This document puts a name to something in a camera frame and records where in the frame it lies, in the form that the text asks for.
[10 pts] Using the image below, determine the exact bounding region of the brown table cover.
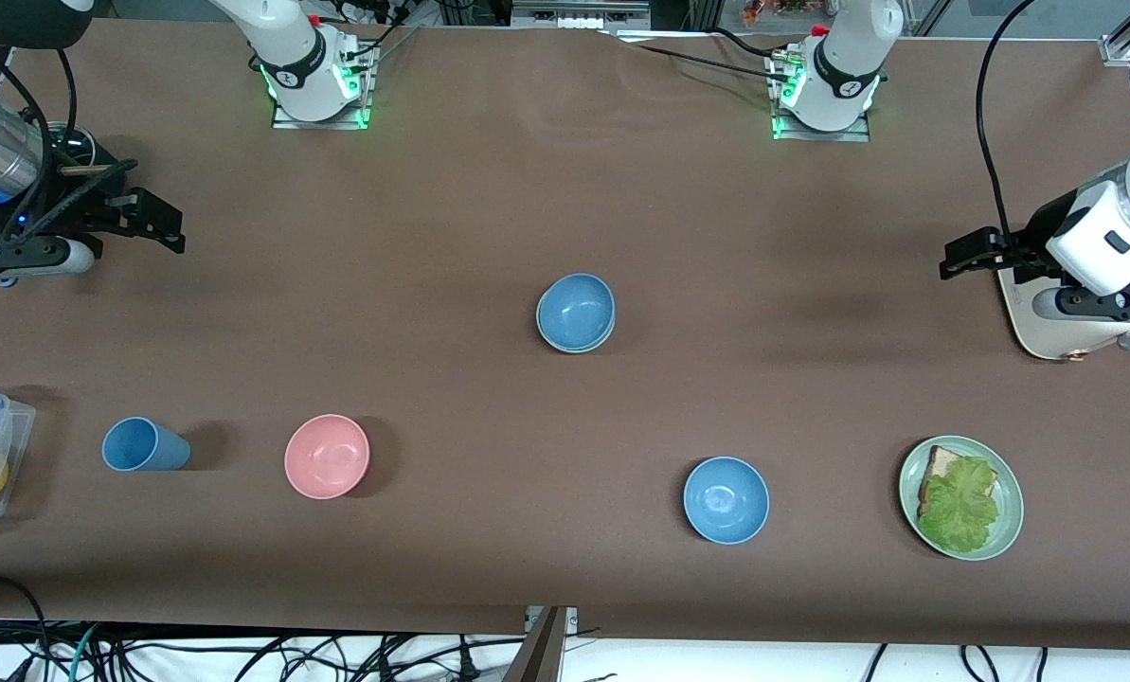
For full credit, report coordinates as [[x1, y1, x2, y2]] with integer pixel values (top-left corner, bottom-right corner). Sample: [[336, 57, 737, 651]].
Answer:
[[0, 19, 1130, 652]]

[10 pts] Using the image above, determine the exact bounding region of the bread slice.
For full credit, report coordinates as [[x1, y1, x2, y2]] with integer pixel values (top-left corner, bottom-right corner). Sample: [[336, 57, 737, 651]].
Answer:
[[918, 444, 999, 517]]

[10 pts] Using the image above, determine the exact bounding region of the grey table edge post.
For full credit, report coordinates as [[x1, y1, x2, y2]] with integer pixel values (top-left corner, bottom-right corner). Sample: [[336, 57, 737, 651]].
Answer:
[[502, 605, 581, 682]]

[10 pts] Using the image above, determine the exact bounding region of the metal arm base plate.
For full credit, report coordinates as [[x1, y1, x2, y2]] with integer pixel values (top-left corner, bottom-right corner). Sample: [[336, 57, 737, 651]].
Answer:
[[770, 52, 872, 144], [270, 43, 377, 132]]

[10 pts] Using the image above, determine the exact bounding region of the aluminium frame rail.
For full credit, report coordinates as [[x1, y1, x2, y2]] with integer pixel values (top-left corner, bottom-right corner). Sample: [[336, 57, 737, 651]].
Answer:
[[511, 0, 653, 30]]

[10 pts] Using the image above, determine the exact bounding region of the teal cable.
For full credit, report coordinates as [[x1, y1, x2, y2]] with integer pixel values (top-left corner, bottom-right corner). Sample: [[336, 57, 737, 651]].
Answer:
[[68, 622, 103, 682]]

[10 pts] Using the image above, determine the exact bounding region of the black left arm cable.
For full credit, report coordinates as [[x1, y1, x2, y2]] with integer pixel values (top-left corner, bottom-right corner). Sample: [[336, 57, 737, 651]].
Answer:
[[976, 0, 1040, 259]]

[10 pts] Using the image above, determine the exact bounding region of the green lettuce leaf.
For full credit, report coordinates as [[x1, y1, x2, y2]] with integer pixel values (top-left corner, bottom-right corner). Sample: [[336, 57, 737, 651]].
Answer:
[[916, 457, 1002, 556]]

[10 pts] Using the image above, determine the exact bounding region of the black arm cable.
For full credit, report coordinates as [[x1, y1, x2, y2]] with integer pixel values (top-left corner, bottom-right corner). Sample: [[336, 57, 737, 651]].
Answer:
[[976, 0, 1040, 259], [0, 28, 80, 249]]

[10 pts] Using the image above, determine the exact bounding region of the cream cutting board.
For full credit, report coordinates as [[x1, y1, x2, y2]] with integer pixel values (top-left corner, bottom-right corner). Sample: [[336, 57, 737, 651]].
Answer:
[[998, 161, 1130, 363]]

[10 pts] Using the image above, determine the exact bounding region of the blue bowl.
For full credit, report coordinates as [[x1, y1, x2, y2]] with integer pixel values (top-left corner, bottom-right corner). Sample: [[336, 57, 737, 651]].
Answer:
[[536, 272, 617, 350], [683, 456, 771, 546]]

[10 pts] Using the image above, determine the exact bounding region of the light green plate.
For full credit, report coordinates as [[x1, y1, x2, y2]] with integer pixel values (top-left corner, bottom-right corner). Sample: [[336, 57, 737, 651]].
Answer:
[[898, 435, 1026, 563]]

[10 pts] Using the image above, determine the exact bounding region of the light green bowl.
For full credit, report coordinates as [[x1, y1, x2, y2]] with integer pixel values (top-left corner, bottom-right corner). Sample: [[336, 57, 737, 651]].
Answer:
[[535, 317, 617, 355]]

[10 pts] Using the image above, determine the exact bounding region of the blue plastic cup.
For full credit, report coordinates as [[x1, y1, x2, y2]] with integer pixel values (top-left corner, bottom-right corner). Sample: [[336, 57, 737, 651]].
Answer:
[[101, 416, 192, 474]]

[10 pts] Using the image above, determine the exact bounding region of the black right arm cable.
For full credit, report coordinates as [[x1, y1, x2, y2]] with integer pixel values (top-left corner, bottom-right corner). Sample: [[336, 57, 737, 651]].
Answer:
[[0, 28, 80, 249]]

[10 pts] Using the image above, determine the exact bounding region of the pink bowl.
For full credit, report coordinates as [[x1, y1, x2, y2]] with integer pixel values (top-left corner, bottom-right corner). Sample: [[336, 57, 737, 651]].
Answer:
[[283, 413, 372, 501]]

